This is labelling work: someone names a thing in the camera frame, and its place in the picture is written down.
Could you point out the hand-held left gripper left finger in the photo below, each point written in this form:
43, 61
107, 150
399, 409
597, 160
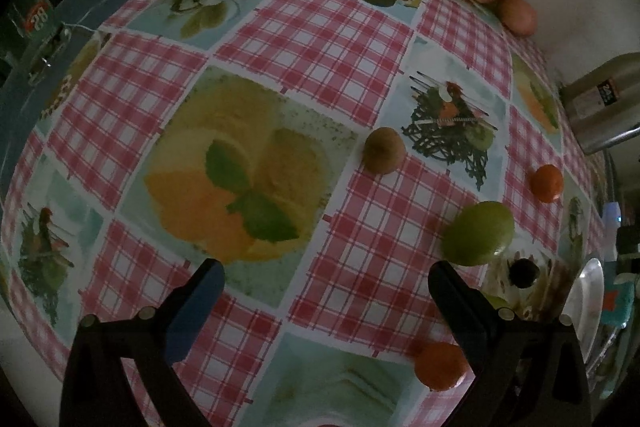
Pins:
192, 307

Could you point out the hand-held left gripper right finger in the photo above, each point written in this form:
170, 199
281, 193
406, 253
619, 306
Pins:
457, 307

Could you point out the green apple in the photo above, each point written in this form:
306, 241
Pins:
477, 234
500, 302

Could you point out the large orange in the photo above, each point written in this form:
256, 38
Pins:
442, 367

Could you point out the dark plum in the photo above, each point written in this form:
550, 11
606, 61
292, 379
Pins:
523, 272

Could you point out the round steel basin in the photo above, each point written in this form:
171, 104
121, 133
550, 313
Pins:
587, 302

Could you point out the small orange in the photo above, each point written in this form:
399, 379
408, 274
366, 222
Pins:
546, 183

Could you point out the brown kiwi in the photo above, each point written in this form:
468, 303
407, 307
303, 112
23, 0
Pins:
384, 150

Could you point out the teal box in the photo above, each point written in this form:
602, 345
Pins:
620, 307

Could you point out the black power adapter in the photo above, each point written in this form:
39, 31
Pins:
629, 241

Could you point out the stainless steel thermos jug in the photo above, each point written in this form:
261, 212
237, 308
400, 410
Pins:
600, 107

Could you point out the checkered fruit print tablecloth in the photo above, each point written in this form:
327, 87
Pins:
300, 57

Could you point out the green printed box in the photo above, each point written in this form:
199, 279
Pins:
35, 14

